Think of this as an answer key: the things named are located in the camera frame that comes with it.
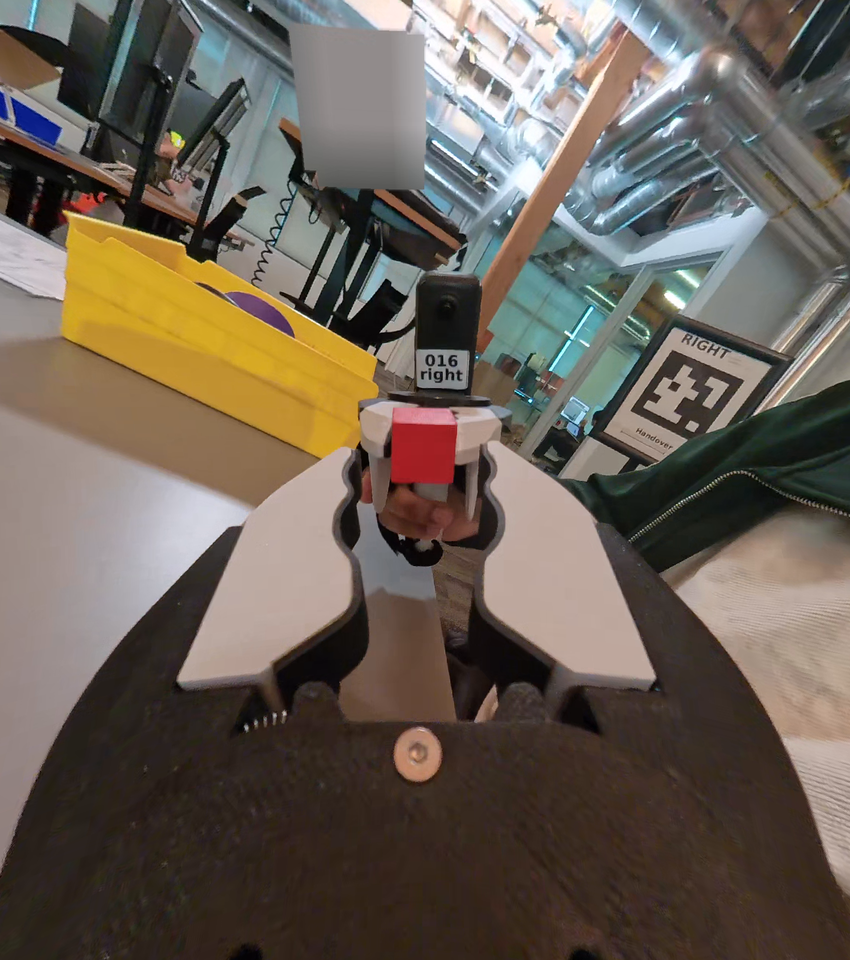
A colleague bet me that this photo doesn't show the wooden background desk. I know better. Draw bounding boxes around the wooden background desk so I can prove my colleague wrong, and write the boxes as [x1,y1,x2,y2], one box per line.
[0,82,253,249]

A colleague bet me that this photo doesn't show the wooden post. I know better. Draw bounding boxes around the wooden post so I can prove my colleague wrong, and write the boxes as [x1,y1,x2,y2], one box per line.
[472,28,657,325]

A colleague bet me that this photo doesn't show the black standing desk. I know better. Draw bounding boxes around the black standing desk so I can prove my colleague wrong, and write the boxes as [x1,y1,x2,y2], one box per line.
[278,116,467,324]

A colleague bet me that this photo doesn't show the purple tape roll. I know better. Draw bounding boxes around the purple tape roll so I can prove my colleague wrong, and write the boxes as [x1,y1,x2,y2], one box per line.
[194,282,297,340]

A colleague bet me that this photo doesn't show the person's right hand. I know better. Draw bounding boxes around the person's right hand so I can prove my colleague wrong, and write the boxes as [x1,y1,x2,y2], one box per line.
[359,466,493,550]

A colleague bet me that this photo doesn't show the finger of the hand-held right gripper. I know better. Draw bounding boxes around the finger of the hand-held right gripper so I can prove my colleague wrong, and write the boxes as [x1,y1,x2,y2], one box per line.
[455,412,504,521]
[359,408,397,514]

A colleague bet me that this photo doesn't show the small black monitor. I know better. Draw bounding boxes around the small black monitor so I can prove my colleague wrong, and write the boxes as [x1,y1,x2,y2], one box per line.
[172,78,249,172]

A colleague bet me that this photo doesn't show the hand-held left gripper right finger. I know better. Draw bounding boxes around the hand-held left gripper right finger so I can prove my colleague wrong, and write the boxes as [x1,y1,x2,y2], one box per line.
[473,441,658,693]

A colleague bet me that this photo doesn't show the yellow plastic bin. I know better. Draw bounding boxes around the yellow plastic bin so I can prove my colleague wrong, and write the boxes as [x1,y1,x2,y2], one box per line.
[61,211,381,460]

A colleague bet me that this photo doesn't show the blue plastic bin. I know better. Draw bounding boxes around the blue plastic bin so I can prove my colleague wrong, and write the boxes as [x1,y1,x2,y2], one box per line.
[0,69,66,149]

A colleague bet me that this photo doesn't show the person's right forearm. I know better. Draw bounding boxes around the person's right forearm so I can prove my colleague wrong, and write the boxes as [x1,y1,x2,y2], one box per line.
[560,377,850,573]

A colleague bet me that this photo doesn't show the black framed marker sign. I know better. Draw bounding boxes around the black framed marker sign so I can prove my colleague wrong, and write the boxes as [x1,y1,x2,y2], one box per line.
[591,315,795,468]

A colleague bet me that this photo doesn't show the grey desk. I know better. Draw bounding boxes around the grey desk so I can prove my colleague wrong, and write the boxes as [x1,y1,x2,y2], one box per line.
[0,251,463,960]

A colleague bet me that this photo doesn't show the silver ventilation ducts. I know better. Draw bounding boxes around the silver ventilation ducts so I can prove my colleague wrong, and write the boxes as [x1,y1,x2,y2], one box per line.
[425,0,850,361]

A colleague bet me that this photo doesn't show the red cube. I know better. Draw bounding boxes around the red cube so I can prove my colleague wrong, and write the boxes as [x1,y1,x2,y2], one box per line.
[389,410,459,485]

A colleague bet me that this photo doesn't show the cardboard board on stand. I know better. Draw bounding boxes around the cardboard board on stand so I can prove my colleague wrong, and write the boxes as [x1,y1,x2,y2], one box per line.
[0,26,64,95]

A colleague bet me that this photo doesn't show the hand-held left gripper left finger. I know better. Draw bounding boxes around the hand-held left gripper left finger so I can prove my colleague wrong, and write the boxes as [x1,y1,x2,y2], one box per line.
[176,447,366,691]

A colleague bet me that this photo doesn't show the coiled black cable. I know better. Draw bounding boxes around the coiled black cable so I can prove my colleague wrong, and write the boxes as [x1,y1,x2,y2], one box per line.
[254,183,287,285]

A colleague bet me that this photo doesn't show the large black monitor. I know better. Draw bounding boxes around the large black monitor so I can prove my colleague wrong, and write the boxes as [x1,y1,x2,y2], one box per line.
[57,0,202,145]

